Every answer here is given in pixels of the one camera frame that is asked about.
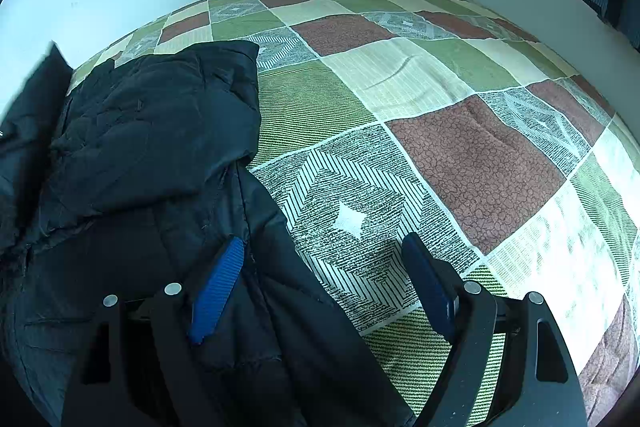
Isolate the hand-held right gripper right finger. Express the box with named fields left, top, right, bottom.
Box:
left=401, top=232, right=587, bottom=427

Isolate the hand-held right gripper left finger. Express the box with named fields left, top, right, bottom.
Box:
left=61, top=237, right=309, bottom=427

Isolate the black puffer jacket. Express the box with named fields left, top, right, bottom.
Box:
left=0, top=40, right=417, bottom=427

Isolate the patchwork bed blanket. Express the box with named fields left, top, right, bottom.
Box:
left=65, top=0, right=640, bottom=427

